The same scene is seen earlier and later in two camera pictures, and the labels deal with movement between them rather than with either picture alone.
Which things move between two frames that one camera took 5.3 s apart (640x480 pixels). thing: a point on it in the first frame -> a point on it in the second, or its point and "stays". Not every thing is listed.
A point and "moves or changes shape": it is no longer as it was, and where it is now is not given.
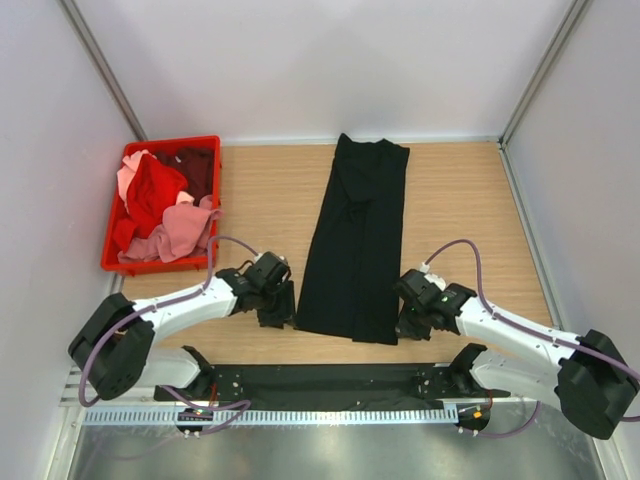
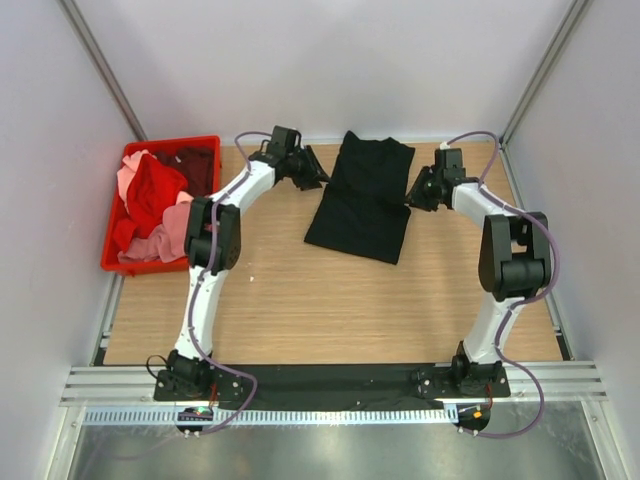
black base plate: x=333 y=386 stays
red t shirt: x=154 y=188 stays
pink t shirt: x=184 y=230 stays
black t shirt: x=352 y=281 moves or changes shape
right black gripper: x=405 y=329 -> x=415 y=197
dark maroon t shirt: x=197 y=165 stays
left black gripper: x=285 y=312 -> x=314 y=174
